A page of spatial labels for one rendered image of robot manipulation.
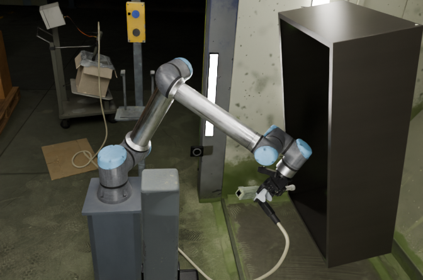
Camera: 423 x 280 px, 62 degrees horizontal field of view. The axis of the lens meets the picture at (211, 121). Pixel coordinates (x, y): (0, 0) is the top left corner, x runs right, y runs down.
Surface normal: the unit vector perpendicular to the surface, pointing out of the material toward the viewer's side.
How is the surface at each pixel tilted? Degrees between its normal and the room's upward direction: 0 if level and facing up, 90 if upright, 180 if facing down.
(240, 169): 90
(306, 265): 0
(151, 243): 90
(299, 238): 0
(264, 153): 92
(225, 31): 90
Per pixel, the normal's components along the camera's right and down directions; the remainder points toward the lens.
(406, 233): -0.80, -0.48
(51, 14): 0.37, 0.44
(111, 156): 0.02, -0.86
